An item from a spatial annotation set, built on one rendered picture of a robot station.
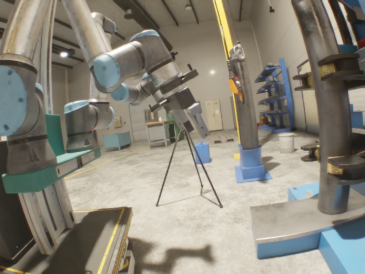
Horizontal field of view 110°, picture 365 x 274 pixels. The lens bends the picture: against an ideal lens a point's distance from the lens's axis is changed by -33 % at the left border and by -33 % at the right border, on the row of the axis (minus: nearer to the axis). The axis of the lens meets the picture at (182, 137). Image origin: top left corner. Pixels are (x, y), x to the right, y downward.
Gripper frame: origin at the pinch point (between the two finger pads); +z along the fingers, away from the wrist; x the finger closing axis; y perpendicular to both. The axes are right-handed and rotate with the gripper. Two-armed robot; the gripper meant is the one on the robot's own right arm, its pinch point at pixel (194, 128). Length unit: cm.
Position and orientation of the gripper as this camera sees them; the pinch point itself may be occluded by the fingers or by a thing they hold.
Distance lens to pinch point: 61.0
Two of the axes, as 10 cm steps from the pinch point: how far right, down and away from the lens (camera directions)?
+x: 2.9, 1.5, -9.4
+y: -8.3, 5.4, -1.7
